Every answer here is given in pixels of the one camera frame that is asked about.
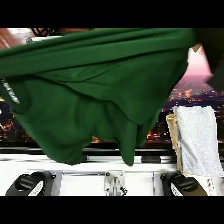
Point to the green T-shirt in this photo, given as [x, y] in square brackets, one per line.
[100, 86]

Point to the grey garment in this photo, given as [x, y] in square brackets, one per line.
[196, 140]

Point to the silver frame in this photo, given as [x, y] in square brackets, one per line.
[113, 181]

